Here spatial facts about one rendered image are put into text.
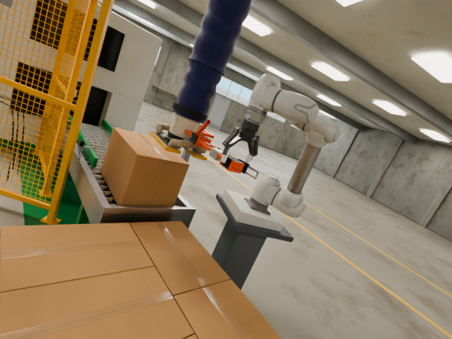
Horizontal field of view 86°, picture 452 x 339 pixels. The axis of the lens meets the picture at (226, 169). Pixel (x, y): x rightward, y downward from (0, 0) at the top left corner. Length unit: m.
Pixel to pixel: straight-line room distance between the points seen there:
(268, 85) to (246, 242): 1.24
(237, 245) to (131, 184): 0.88
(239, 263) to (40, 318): 1.33
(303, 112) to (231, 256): 1.30
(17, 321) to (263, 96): 1.17
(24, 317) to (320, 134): 1.53
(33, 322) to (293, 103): 1.18
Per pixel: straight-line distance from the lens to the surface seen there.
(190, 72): 1.55
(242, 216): 1.70
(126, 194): 1.74
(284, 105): 1.02
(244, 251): 1.99
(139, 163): 1.65
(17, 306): 1.18
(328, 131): 1.52
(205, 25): 1.58
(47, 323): 1.13
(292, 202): 1.77
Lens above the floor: 1.41
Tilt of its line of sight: 13 degrees down
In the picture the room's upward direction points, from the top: 23 degrees clockwise
